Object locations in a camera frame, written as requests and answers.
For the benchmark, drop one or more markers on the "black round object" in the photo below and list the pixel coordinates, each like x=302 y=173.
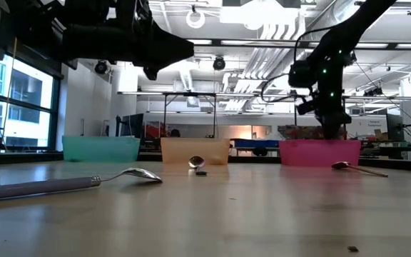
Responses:
x=260 y=151

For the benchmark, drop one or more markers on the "overhead light bar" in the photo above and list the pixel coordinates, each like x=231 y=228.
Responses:
x=262 y=43

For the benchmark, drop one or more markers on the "dark monitor on stand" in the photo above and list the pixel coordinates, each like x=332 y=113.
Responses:
x=132 y=125

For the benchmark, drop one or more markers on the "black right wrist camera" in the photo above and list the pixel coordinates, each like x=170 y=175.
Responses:
x=305 y=106

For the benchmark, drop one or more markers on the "black table edge rail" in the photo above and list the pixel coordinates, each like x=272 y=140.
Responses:
x=255 y=159

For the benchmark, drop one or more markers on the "orange plastic bin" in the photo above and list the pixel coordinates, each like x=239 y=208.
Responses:
x=195 y=148

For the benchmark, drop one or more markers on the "small dark crumb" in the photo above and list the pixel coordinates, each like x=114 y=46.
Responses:
x=352 y=248

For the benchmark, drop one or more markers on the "large black-framed window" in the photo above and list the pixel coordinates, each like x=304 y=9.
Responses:
x=23 y=100

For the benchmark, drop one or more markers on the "tall dark monitor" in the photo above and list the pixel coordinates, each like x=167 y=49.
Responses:
x=394 y=126

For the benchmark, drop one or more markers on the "red fabric item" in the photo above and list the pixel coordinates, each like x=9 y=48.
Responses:
x=153 y=132

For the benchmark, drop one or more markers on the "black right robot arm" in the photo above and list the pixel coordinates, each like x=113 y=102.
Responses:
x=353 y=28

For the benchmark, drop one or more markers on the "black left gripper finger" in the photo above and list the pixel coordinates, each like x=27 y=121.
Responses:
x=166 y=59
x=170 y=43

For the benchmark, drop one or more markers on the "teal plastic bin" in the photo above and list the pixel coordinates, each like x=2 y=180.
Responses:
x=100 y=149

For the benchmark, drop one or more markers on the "black ceiling spotlight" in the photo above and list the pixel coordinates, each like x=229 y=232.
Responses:
x=219 y=64
x=101 y=68

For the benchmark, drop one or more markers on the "blue storage bins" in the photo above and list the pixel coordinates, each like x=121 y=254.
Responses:
x=255 y=143

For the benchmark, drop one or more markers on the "pink plastic bin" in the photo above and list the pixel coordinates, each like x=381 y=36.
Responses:
x=319 y=153

